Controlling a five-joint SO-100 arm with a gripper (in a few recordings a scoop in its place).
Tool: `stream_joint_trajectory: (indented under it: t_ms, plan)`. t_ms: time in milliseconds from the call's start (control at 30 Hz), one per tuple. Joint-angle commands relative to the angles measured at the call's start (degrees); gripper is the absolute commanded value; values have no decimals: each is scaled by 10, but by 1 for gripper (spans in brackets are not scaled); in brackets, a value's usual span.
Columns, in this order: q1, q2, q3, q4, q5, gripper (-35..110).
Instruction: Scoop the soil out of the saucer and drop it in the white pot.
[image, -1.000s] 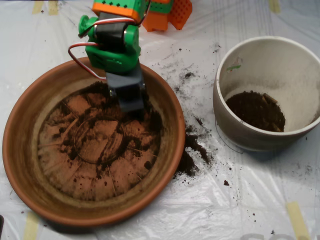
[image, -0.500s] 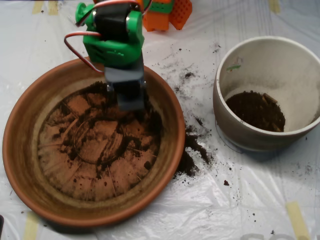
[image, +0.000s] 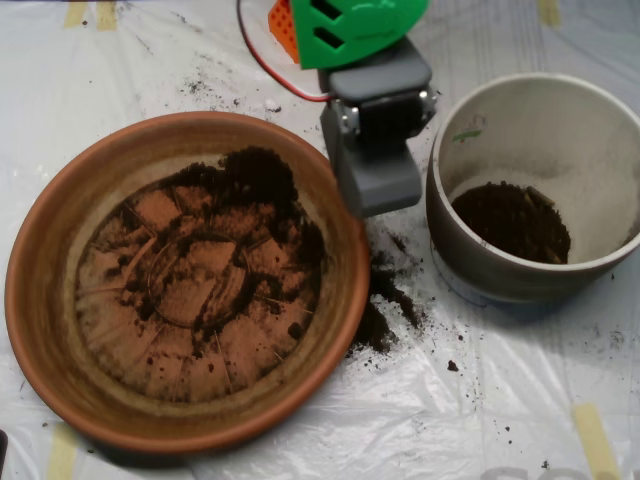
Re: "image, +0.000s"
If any beige masking tape strip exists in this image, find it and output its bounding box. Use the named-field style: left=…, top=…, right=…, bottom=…
left=95, top=0, right=119, bottom=32
left=63, top=0, right=89, bottom=29
left=538, top=0, right=562, bottom=27
left=46, top=423, right=80, bottom=480
left=571, top=402, right=621, bottom=480

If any terracotta clay saucer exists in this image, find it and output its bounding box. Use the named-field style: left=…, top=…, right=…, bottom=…
left=4, top=111, right=373, bottom=457

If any dark soil pile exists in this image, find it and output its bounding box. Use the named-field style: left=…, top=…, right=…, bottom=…
left=107, top=145, right=331, bottom=359

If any white ceramic pot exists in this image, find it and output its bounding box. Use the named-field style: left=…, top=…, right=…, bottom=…
left=425, top=72, right=640, bottom=305

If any white plastic cover sheet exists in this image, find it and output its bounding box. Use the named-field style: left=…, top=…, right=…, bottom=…
left=0, top=0, right=640, bottom=480

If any spilled dark soil heap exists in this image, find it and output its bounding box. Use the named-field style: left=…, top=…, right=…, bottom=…
left=344, top=255, right=419, bottom=361

